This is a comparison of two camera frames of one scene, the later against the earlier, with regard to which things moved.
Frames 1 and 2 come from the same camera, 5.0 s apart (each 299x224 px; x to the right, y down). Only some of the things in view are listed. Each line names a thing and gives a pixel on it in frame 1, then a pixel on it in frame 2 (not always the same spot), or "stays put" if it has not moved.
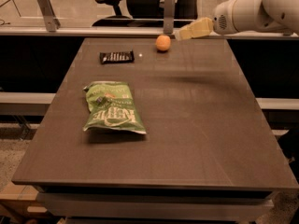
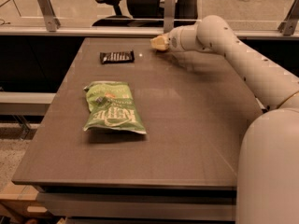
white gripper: [222, 21] -> [174, 40]
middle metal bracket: [169, 7] stays put
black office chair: [146, 7] stays put
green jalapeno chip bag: [112, 106] stays put
